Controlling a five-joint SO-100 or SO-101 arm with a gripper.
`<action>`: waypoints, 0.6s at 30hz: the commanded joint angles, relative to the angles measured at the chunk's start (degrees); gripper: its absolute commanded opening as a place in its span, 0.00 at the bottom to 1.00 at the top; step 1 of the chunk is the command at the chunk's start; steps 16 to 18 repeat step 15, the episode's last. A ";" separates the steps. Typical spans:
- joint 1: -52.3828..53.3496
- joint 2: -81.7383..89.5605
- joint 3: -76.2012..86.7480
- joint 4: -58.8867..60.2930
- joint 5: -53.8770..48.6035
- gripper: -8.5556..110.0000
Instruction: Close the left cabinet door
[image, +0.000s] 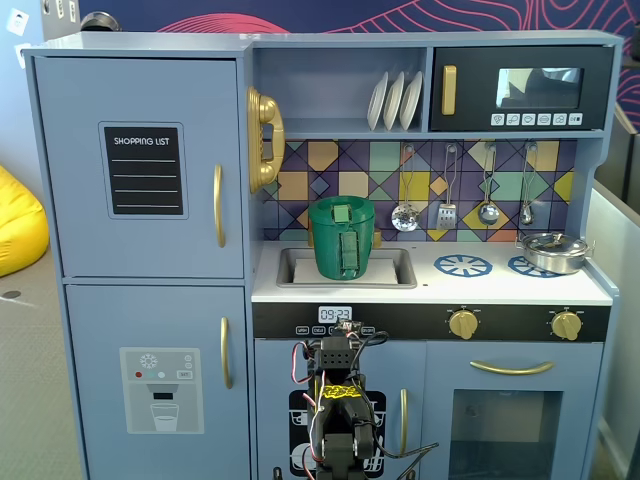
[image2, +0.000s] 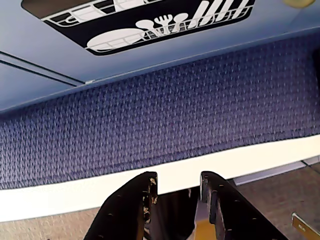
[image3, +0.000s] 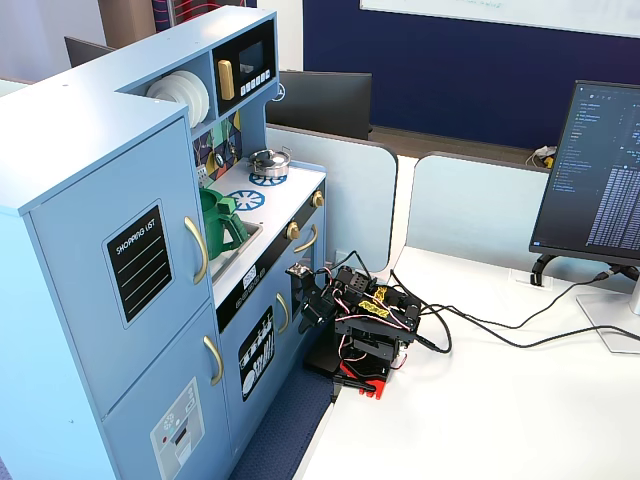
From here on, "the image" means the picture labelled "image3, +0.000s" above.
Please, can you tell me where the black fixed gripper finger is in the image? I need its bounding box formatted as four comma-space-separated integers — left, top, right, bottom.
286, 263, 326, 301

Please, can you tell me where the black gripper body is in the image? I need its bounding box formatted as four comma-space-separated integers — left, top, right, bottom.
302, 293, 337, 327

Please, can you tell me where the blue shopping list cabinet door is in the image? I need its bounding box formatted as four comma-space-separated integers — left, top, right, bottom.
28, 115, 214, 419

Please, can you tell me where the blue toy oven door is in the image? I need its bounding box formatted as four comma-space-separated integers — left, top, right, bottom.
289, 208, 327, 322

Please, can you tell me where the blue dishwasher print cabinet door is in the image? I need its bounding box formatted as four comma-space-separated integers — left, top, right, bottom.
218, 272, 293, 454

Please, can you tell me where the blue ice dispenser cabinet door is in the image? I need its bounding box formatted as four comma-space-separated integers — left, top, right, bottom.
102, 298, 235, 480

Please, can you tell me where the black toy microwave door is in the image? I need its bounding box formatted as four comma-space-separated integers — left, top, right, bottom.
212, 19, 277, 119

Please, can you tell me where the blue toy kitchen cabinet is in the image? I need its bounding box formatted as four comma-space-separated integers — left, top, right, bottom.
0, 4, 329, 480

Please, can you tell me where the black flat box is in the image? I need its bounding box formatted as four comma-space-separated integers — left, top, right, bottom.
303, 342, 344, 377

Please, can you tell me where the black table clamp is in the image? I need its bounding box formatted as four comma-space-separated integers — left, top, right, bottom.
331, 376, 377, 394

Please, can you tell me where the silver toy sink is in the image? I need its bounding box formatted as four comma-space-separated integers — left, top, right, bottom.
209, 221, 265, 286

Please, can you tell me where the grey desk divider panel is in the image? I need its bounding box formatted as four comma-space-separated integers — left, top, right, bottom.
264, 122, 400, 274
405, 151, 552, 271

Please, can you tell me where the green toy watering can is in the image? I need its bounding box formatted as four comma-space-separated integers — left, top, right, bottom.
198, 186, 250, 262

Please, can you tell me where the silver toy pot with lid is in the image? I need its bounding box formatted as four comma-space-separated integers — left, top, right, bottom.
248, 148, 293, 179

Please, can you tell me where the black monitor with logo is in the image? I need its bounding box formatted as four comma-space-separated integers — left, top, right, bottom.
269, 69, 374, 141

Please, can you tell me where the white toy plate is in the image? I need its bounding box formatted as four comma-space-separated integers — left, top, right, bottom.
146, 75, 191, 107
185, 69, 211, 124
169, 70, 204, 125

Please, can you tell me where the silver monitor stand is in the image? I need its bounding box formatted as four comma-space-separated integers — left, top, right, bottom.
574, 263, 640, 355

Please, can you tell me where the blue panel with red lines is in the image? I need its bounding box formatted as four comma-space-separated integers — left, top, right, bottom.
151, 0, 259, 34

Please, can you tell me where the computer monitor showing code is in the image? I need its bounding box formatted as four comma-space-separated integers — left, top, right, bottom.
528, 79, 640, 265

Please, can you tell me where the dark monitor back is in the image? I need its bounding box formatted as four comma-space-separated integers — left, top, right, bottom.
63, 35, 119, 69

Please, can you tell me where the white whiteboard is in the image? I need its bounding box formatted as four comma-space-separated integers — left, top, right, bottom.
358, 0, 640, 39

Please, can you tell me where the red robot base mount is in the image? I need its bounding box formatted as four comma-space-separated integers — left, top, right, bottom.
338, 357, 390, 401

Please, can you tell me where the black divider bracket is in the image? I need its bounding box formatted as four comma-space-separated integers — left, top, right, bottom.
528, 253, 559, 287

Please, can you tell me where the black cable with plug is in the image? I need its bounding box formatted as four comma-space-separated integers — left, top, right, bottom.
389, 268, 614, 330

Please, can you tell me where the yellow white cable bundle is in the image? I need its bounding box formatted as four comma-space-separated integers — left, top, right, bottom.
524, 144, 557, 169

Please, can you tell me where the long black cable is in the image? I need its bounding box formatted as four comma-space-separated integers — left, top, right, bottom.
413, 304, 640, 355

